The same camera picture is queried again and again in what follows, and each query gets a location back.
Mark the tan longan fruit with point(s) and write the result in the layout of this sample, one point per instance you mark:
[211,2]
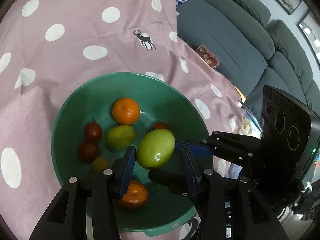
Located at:
[100,164]

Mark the red snack packet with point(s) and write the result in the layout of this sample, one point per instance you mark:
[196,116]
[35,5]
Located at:
[208,57]

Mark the grey sofa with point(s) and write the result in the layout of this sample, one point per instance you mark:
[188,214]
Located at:
[252,49]

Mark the dark red cherry tomato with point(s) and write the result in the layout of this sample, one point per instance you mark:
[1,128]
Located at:
[88,151]

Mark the green fruit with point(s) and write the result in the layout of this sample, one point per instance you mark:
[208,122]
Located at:
[155,149]
[120,137]

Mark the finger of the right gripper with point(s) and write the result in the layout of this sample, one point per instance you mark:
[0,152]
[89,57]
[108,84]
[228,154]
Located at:
[176,183]
[198,150]

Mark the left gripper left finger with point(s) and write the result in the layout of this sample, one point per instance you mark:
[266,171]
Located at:
[65,217]

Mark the pink polka dot tablecloth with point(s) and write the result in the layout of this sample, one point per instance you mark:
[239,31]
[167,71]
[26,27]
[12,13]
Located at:
[49,48]

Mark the orange mandarin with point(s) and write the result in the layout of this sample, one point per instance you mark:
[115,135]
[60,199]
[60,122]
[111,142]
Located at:
[136,196]
[125,111]

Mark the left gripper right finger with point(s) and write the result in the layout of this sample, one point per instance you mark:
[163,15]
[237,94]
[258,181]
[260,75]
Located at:
[227,205]

